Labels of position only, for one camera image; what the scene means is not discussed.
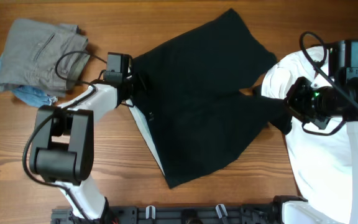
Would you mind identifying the folded grey trousers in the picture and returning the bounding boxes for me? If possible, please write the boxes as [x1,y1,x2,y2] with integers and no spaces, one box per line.
[0,19,90,96]

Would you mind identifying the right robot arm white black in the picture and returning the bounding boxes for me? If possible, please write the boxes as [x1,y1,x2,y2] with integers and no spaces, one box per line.
[262,40,358,223]

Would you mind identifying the folded blue jeans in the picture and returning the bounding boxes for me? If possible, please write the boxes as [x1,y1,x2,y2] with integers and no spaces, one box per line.
[0,55,58,108]

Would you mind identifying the white t-shirt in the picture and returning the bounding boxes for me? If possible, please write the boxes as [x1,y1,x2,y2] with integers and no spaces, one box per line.
[262,51,358,223]

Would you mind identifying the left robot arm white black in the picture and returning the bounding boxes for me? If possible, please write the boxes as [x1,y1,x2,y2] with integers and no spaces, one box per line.
[22,73,147,223]

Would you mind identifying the black shorts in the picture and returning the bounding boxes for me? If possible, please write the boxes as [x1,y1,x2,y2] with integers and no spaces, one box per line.
[132,9,291,188]

